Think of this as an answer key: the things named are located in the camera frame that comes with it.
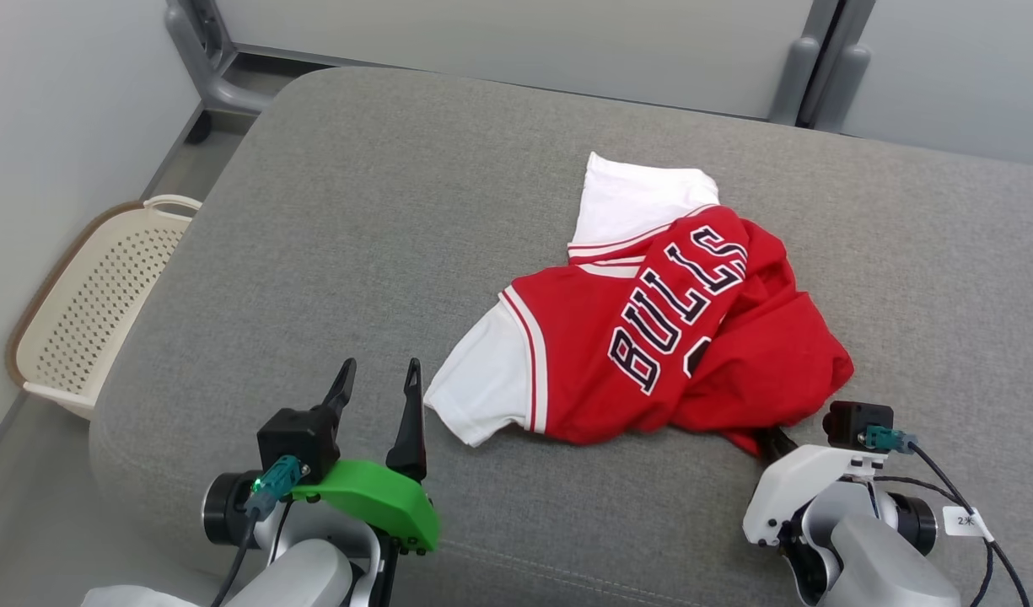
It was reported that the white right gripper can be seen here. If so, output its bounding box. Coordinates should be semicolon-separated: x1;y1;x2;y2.
742;426;888;545

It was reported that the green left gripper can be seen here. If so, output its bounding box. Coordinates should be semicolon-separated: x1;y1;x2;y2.
305;358;441;557

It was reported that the red Bulls jersey shirt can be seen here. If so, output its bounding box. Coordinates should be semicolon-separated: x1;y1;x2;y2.
423;152;856;458

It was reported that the cream perforated laundry basket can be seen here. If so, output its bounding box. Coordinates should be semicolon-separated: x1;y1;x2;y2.
6;194;203;421

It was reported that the right black cable teal plug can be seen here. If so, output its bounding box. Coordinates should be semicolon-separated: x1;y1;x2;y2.
864;426;1031;607

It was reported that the black cable teal plug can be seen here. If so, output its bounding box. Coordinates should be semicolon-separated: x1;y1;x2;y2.
211;455;308;607
864;426;1031;607

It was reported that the left black cable teal plug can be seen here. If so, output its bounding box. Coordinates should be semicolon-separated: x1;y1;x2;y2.
211;455;308;607

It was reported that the white cable label tag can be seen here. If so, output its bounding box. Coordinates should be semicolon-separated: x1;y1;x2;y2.
942;506;992;539

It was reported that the grey double partition post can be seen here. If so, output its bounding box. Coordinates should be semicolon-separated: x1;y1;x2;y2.
767;0;875;132

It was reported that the grey partition post with foot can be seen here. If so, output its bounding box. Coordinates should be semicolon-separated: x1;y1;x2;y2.
164;0;331;116

